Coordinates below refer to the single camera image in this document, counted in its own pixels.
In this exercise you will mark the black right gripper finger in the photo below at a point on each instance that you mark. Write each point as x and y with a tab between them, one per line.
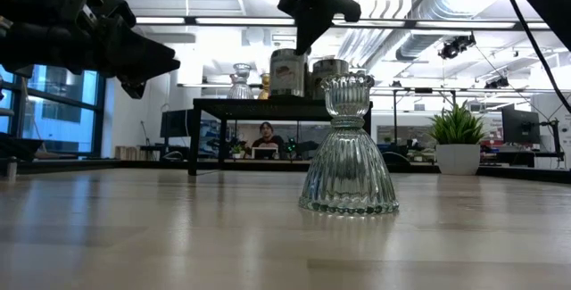
312	29

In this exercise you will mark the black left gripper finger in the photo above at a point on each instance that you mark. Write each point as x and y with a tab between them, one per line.
133	89
143	58

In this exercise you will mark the clear jar with metal lid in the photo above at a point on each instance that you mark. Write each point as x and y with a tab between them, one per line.
330	67

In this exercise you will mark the orange glass candlestick holder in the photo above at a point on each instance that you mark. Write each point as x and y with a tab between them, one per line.
264	88

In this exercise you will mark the clear glass candlestick holder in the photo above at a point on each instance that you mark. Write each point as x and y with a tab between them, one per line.
241	85

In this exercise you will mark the green glass candlestick holder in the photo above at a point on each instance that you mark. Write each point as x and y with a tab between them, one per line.
348	169

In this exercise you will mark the dark background monitor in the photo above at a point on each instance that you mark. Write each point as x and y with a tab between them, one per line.
176	124

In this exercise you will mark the black perforated metal shelf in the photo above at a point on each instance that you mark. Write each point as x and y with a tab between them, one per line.
267	108

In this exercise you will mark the person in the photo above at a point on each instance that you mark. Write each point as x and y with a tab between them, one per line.
267	136

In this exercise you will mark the small potted plant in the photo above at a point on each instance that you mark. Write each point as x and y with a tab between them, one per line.
237	151

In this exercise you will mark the white laptop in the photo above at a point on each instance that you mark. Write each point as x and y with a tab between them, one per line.
264	153

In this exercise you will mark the black ceiling track light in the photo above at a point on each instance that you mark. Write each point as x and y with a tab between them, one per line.
455	47
497	83

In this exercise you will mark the green plant in white pot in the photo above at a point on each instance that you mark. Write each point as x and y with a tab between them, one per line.
457	147

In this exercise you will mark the black computer monitor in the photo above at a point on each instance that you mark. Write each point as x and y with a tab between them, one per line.
519	125

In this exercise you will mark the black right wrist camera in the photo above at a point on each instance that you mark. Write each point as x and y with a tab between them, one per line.
292	6

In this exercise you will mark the window with dark frame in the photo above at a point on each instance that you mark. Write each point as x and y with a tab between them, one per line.
58	111

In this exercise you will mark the black overhead rail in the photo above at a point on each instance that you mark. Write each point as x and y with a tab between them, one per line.
401	23

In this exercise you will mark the small silver post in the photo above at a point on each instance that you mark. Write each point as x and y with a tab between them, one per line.
11	168

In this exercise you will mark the black aluminium table frame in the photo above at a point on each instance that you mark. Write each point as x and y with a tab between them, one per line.
513	175

